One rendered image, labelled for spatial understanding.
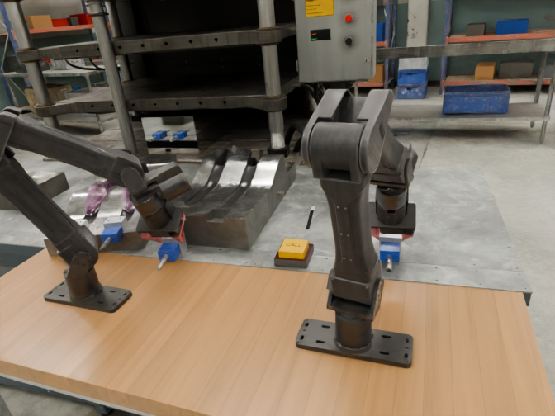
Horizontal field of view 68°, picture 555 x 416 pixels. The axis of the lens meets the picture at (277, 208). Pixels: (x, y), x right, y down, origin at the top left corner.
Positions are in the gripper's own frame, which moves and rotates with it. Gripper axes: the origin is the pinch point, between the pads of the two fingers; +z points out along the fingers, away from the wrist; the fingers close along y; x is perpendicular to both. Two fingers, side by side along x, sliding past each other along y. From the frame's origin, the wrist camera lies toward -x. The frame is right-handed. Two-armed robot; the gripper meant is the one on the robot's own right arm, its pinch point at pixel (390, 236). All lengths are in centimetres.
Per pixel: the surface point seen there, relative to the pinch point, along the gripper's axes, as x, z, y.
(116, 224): 4, -5, 70
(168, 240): 7, -4, 54
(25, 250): 10, 2, 103
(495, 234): -8.6, 10.3, -25.0
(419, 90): -461, 340, -31
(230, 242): 3.5, 1.4, 39.6
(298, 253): 7.5, -2.4, 20.4
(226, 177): -22, 6, 49
